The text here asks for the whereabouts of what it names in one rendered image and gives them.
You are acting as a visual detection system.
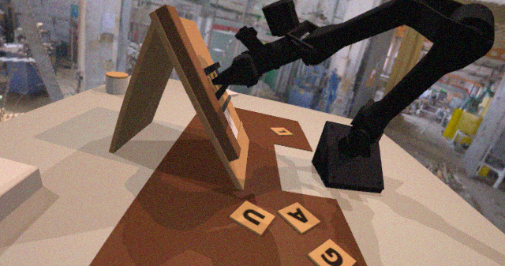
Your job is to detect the wooden a-frame board stand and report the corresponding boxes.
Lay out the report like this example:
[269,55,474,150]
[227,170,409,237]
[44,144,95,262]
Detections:
[109,5,249,190]

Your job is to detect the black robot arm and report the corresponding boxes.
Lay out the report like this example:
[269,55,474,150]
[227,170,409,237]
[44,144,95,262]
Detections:
[262,0,495,161]

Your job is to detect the white paper ticket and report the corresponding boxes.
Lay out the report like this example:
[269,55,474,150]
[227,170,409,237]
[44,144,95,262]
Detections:
[224,108,238,139]

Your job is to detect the pale pink flat card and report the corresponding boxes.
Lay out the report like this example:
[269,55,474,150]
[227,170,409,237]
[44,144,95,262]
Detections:
[226,89,238,96]

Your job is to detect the grey cylindrical canister with orange lid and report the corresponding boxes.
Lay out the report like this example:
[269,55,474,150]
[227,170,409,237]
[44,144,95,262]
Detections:
[105,71,128,95]

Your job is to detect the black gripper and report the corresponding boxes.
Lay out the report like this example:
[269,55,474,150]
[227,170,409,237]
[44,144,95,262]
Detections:
[212,41,283,88]

